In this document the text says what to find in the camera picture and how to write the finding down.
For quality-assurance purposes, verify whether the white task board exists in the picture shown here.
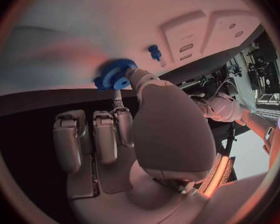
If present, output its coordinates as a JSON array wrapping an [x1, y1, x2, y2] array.
[[0, 0, 266, 100]]

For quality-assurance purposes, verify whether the blue gear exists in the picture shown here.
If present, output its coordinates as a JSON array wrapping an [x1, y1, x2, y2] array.
[[93, 58, 140, 93]]

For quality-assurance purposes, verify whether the blue peg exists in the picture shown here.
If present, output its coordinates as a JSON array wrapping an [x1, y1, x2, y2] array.
[[147, 44, 166, 67]]

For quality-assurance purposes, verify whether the glowing light bar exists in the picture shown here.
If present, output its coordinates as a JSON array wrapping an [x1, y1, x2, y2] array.
[[198, 154, 237, 201]]

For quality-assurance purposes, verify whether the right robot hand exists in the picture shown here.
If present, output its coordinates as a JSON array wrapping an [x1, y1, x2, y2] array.
[[53, 68, 219, 224]]

